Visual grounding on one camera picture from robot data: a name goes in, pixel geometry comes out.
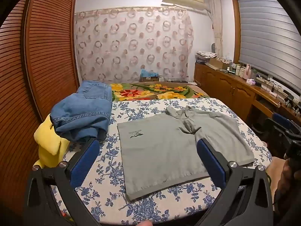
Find white power strip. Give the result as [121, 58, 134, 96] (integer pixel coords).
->
[256, 75, 285, 97]

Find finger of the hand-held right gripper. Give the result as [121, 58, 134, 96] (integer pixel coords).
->
[265, 112, 301, 146]

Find pink bottle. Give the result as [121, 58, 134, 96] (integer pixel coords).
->
[243, 64, 252, 80]

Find flat cardboard box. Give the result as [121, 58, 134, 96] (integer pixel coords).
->
[208, 58, 230, 70]

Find orange yellow floral blanket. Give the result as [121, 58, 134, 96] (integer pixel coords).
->
[110, 82, 210, 102]

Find small cardboard box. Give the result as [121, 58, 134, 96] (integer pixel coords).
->
[139, 75, 160, 83]

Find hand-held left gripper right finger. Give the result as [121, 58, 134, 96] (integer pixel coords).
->
[196, 138, 274, 226]

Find ring patterned curtain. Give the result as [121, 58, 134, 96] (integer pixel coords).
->
[75, 7, 194, 84]

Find white wrapped pipe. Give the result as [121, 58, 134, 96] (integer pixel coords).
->
[207, 0, 223, 58]

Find stack of papers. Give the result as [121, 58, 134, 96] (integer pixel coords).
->
[195, 50, 218, 64]

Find blue floral bed sheet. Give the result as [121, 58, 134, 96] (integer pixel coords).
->
[50, 97, 273, 226]

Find person's right hand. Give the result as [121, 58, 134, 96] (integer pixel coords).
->
[276, 157, 301, 208]

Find wooden cabinet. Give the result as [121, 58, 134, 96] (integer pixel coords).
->
[194, 61, 301, 128]

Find blue denim jeans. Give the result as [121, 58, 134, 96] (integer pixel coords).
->
[50, 80, 113, 144]

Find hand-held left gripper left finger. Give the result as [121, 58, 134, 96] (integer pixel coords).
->
[24, 138, 101, 226]

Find grey polo shirt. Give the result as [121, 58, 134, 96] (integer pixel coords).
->
[117, 105, 255, 201]

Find wooden louvered wardrobe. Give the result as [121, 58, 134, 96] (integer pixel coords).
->
[0, 0, 80, 217]

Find yellow cloth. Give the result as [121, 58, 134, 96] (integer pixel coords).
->
[33, 114, 70, 169]

